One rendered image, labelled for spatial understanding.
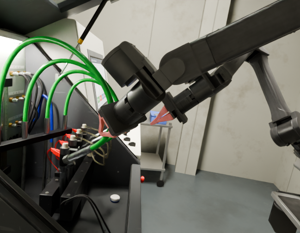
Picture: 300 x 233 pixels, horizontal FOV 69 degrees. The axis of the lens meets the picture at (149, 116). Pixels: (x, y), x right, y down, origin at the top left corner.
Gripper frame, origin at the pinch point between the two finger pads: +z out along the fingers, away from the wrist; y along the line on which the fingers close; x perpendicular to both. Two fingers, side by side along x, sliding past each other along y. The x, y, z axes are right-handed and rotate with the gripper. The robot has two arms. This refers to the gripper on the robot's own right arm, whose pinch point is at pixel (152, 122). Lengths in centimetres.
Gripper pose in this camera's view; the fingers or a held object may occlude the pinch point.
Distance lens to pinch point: 66.0
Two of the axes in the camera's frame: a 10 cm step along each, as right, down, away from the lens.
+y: -5.7, -8.2, 0.0
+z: -8.0, 5.5, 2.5
